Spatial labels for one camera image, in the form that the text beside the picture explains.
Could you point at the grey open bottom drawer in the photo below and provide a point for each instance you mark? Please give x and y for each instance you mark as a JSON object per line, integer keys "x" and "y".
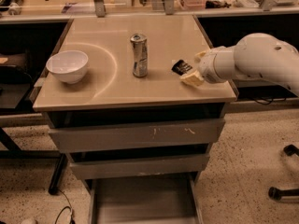
{"x": 155, "y": 199}

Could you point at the grey metal post left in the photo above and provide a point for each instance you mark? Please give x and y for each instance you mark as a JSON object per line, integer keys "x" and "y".
{"x": 100, "y": 10}

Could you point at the black table leg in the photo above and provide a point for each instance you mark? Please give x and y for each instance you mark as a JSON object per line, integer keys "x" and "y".
{"x": 55, "y": 179}

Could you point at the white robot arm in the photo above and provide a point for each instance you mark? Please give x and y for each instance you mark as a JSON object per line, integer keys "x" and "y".
{"x": 255, "y": 56}

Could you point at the grey middle drawer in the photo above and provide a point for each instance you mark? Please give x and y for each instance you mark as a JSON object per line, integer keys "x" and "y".
{"x": 139, "y": 167}

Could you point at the silver energy drink can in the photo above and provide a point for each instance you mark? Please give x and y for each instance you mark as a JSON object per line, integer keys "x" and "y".
{"x": 140, "y": 51}

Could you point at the white ceramic bowl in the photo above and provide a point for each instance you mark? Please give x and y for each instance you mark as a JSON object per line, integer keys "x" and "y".
{"x": 68, "y": 66}

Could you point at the grey drawer cabinet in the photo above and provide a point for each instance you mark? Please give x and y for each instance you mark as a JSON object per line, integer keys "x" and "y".
{"x": 110, "y": 94}

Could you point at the black rxbar chocolate wrapper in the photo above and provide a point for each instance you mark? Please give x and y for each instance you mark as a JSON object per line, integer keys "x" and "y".
{"x": 181, "y": 67}

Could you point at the grey top drawer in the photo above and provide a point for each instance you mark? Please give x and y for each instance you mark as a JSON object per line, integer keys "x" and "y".
{"x": 137, "y": 135}

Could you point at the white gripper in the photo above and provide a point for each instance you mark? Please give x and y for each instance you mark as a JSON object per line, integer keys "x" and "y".
{"x": 207, "y": 66}

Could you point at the black chair base leg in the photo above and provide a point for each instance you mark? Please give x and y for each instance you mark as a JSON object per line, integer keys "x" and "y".
{"x": 283, "y": 192}

